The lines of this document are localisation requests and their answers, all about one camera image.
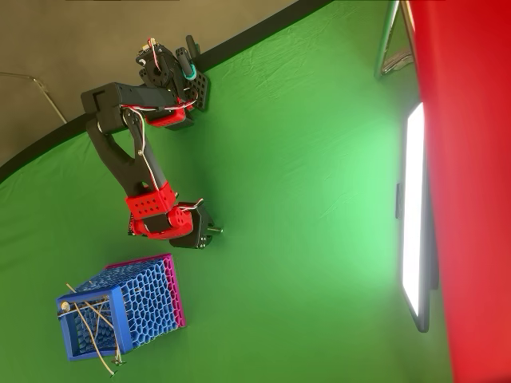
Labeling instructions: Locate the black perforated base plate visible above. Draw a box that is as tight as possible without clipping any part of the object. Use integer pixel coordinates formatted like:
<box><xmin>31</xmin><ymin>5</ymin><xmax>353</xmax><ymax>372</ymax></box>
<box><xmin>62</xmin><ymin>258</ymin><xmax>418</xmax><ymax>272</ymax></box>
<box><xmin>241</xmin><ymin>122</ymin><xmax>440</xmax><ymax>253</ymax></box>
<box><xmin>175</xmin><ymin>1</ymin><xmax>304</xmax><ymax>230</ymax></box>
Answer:
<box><xmin>185</xmin><ymin>71</ymin><xmax>212</xmax><ymax>113</ymax></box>

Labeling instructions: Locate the chrome tube stand frame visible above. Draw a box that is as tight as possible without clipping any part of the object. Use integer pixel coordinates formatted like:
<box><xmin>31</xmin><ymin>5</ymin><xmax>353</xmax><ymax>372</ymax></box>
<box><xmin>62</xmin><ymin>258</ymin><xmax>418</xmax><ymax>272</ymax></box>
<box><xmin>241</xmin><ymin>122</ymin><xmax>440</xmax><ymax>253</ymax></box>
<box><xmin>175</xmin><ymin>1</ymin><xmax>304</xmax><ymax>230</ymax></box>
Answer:
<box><xmin>374</xmin><ymin>0</ymin><xmax>416</xmax><ymax>81</ymax></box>

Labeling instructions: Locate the motor controller circuit board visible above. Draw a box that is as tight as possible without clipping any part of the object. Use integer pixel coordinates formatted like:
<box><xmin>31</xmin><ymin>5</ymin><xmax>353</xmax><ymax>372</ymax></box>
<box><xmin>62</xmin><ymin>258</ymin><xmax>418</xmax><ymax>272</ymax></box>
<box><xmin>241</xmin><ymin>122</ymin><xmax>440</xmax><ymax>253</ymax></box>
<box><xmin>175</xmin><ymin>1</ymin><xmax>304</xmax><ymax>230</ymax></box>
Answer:
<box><xmin>135</xmin><ymin>38</ymin><xmax>160</xmax><ymax>67</ymax></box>

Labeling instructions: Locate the white LED light panel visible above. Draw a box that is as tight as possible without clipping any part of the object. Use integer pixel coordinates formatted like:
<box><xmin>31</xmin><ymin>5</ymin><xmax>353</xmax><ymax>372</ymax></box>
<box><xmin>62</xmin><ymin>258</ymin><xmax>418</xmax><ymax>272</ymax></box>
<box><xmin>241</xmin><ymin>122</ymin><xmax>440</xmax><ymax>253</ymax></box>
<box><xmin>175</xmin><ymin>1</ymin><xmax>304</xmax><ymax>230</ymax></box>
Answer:
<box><xmin>394</xmin><ymin>101</ymin><xmax>440</xmax><ymax>334</ymax></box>

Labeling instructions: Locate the thin metal rod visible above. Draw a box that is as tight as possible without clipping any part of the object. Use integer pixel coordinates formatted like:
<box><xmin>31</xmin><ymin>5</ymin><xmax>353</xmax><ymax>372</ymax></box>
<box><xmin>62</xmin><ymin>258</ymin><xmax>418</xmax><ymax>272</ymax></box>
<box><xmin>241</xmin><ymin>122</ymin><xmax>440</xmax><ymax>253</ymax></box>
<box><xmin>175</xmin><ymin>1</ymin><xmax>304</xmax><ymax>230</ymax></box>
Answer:
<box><xmin>0</xmin><ymin>71</ymin><xmax>68</xmax><ymax>124</ymax></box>

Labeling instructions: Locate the black table edge trim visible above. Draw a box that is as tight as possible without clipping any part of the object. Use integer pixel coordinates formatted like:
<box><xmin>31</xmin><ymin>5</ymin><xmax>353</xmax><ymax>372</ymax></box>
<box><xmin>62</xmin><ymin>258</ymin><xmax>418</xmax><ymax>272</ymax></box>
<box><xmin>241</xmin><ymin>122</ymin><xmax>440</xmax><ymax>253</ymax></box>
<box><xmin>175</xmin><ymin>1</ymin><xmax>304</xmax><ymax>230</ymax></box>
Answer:
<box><xmin>0</xmin><ymin>0</ymin><xmax>335</xmax><ymax>185</ymax></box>

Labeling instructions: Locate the green table cloth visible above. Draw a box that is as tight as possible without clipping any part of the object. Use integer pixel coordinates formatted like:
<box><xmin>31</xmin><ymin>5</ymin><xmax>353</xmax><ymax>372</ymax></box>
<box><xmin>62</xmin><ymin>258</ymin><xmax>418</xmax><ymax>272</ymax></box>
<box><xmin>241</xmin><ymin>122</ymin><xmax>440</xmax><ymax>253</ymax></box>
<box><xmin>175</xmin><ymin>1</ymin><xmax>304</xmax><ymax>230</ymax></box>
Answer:
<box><xmin>0</xmin><ymin>0</ymin><xmax>454</xmax><ymax>383</ymax></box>

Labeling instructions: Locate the red white servo cable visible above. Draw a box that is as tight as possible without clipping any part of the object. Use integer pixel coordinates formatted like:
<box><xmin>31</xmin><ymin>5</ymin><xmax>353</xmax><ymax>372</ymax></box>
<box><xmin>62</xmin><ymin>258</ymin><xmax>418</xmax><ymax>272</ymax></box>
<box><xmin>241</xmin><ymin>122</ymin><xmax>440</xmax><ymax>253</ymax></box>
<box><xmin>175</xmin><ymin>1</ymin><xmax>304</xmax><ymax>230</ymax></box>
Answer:
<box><xmin>119</xmin><ymin>97</ymin><xmax>199</xmax><ymax>116</ymax></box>
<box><xmin>129</xmin><ymin>110</ymin><xmax>160</xmax><ymax>188</ymax></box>
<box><xmin>175</xmin><ymin>198</ymin><xmax>205</xmax><ymax>212</ymax></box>

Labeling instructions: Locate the large red panel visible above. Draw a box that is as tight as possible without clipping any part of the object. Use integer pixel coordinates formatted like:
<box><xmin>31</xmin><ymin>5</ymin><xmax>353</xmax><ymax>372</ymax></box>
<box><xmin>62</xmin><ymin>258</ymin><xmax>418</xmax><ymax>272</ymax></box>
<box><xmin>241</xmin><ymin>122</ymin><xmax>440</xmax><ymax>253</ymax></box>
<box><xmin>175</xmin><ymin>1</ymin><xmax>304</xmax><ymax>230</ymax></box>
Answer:
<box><xmin>406</xmin><ymin>0</ymin><xmax>511</xmax><ymax>383</ymax></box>

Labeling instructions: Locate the blue and pink mesh basket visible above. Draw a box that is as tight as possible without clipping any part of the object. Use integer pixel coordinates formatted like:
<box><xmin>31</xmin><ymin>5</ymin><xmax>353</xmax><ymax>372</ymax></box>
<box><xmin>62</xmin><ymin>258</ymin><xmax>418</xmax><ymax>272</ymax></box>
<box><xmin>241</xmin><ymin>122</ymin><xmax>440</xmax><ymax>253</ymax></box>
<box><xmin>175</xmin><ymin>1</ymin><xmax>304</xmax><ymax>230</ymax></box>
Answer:
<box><xmin>54</xmin><ymin>253</ymin><xmax>188</xmax><ymax>362</ymax></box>

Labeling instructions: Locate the black clamp with teal ring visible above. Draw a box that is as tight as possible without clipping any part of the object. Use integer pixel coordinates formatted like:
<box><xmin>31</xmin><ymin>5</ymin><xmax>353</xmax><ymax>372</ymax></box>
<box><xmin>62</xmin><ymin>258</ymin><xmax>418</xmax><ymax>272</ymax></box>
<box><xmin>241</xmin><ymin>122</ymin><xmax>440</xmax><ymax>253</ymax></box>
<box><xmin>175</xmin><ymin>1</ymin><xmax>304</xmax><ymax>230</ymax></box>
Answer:
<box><xmin>175</xmin><ymin>46</ymin><xmax>197</xmax><ymax>81</ymax></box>

